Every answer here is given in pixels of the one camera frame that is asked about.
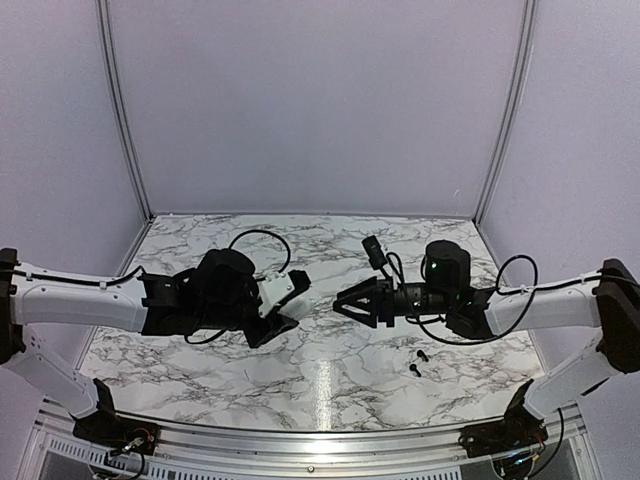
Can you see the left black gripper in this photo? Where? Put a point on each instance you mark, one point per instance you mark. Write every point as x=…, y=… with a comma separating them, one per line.
x=277, y=324

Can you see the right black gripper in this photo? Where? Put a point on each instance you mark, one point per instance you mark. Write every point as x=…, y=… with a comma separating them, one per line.
x=384, y=310

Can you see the white earbud charging case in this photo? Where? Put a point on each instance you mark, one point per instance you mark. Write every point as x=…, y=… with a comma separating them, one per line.
x=299, y=307

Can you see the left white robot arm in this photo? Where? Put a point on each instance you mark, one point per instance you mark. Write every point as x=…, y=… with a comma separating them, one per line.
x=221, y=293

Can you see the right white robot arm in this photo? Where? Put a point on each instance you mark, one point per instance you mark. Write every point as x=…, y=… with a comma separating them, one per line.
x=606, y=300

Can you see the black earbud upper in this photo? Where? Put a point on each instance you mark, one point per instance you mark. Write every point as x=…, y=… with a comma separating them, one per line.
x=422, y=355

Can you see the black earbud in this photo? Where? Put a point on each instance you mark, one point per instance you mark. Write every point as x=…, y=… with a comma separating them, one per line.
x=413, y=368
x=422, y=355

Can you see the black earbud lower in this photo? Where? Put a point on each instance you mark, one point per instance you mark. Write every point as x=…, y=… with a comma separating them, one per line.
x=413, y=368

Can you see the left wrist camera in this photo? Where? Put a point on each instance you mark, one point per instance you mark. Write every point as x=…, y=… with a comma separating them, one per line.
x=278, y=289

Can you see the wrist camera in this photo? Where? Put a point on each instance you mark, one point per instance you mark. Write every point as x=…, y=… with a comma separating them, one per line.
x=278, y=289
x=376, y=256

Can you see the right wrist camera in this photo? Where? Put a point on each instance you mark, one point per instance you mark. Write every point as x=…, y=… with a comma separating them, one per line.
x=376, y=256

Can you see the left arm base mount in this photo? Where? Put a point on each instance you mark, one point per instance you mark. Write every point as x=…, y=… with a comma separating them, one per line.
x=105, y=427

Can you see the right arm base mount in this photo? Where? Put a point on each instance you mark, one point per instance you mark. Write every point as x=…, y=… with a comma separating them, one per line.
x=516, y=429

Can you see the right aluminium corner post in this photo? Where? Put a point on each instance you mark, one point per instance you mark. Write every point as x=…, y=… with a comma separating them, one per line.
x=513, y=101

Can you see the aluminium corner post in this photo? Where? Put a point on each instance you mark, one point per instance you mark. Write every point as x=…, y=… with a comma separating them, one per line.
x=513, y=101
x=116, y=94

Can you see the aluminium front frame rail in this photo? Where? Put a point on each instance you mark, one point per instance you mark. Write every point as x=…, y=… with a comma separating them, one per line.
x=190, y=451

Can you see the left aluminium corner post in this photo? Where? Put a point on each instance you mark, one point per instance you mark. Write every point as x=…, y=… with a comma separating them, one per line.
x=116, y=94

